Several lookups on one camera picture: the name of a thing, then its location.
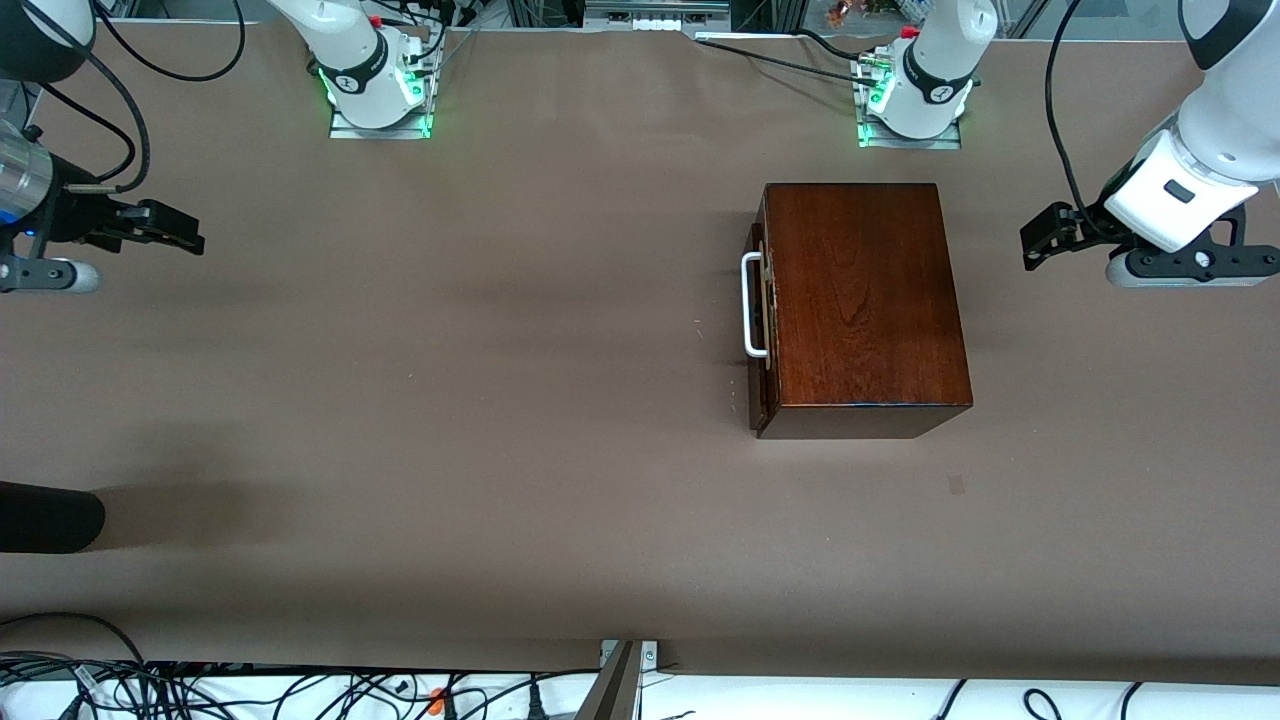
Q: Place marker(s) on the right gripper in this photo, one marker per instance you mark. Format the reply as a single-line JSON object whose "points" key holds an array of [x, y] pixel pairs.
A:
{"points": [[72, 216]]}

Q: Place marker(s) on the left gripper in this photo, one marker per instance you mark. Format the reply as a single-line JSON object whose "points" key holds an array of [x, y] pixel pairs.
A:
{"points": [[1078, 226]]}

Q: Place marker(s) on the wooden drawer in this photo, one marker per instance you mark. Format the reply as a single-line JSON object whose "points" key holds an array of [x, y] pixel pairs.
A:
{"points": [[767, 300]]}

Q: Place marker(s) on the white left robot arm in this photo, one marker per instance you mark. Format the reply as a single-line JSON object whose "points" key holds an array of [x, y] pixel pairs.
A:
{"points": [[940, 60]]}

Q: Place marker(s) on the dark brown wooden cabinet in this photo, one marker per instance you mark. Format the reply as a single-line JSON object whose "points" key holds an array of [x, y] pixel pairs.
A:
{"points": [[870, 300]]}

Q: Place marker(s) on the black cylinder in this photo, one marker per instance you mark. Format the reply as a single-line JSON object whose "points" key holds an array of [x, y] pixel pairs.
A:
{"points": [[45, 517]]}

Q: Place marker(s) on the white power strip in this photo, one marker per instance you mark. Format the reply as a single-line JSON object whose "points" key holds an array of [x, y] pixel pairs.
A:
{"points": [[655, 22]]}

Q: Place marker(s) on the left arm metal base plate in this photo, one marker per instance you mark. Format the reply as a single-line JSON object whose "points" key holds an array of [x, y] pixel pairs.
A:
{"points": [[950, 140]]}

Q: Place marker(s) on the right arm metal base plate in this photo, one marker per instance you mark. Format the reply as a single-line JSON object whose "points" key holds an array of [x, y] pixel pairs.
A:
{"points": [[345, 132]]}

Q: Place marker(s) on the silver post bracket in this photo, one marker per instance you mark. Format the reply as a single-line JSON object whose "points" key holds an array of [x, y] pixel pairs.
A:
{"points": [[649, 655]]}

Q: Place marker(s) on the dark metal post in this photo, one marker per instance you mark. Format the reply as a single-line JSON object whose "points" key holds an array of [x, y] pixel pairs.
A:
{"points": [[612, 690]]}

